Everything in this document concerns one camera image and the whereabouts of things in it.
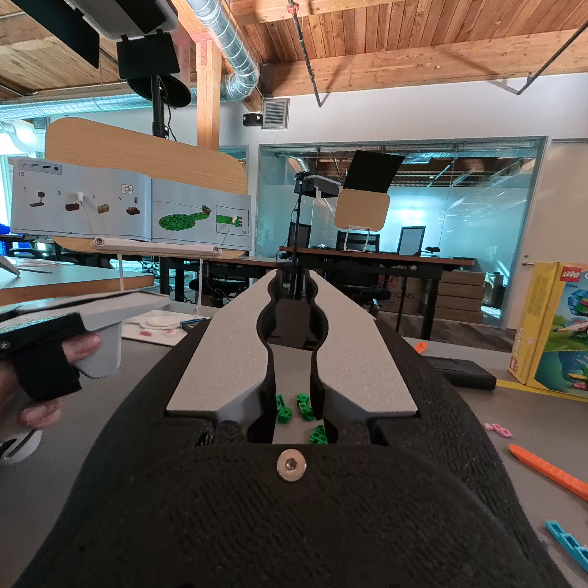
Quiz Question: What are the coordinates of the large wooden book stand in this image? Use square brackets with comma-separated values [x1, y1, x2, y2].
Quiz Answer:
[44, 116, 251, 319]

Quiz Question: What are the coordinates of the black flat case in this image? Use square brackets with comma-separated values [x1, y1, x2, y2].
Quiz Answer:
[425, 355, 498, 391]

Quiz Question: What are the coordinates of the yellow toy box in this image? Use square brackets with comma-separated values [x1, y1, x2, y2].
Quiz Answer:
[507, 261, 588, 404]

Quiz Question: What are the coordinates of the plain wooden column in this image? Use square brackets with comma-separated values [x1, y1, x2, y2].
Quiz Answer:
[196, 34, 223, 151]

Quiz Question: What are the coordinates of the orange brick separator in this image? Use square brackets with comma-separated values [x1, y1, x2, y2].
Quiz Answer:
[508, 443, 588, 502]

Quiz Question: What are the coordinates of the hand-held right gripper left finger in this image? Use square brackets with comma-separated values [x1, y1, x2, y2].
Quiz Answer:
[165, 269, 283, 423]

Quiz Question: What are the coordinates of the wall vent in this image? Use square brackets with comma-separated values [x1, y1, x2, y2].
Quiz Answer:
[261, 97, 291, 130]

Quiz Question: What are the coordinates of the wooden board on clear stand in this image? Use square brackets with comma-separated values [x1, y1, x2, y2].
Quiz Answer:
[334, 188, 391, 252]

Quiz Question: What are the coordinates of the stack of cardboard boxes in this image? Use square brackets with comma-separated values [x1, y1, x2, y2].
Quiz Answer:
[376, 270, 487, 324]

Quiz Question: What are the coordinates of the white paper sheet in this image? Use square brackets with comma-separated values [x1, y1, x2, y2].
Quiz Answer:
[122, 315, 203, 346]

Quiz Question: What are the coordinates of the light blue toothed brick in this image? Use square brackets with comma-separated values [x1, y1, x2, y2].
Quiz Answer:
[544, 520, 588, 571]

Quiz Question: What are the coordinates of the black office chair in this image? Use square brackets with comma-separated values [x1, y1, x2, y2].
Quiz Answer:
[188, 264, 252, 307]
[322, 229, 383, 318]

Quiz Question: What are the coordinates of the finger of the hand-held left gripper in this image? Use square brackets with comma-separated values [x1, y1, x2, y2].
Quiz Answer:
[18, 289, 172, 380]

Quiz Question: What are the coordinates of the white instruction booklet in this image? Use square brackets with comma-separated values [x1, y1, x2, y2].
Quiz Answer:
[9, 156, 252, 252]

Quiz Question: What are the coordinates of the short silver air duct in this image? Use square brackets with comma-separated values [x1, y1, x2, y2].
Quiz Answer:
[187, 0, 261, 103]

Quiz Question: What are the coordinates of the black flag panel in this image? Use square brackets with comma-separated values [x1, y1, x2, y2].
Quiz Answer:
[344, 150, 406, 194]

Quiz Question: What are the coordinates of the long silver air duct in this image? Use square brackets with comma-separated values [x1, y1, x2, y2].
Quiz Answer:
[0, 92, 199, 122]

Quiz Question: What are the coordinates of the studio light on stand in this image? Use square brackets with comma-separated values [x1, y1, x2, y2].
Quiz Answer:
[8, 0, 181, 139]

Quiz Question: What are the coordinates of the long wooden desk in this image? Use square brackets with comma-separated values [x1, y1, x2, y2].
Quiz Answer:
[278, 245, 476, 341]

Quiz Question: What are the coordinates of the black floor lamp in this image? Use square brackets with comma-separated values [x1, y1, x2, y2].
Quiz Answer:
[125, 75, 192, 109]

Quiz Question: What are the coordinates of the black camera stand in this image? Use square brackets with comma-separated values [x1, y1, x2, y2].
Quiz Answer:
[293, 171, 341, 299]

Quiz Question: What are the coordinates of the person's left hand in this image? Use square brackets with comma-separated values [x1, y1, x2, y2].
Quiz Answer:
[0, 334, 103, 443]

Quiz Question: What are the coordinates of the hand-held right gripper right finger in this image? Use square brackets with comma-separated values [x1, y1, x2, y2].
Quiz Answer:
[305, 269, 419, 421]

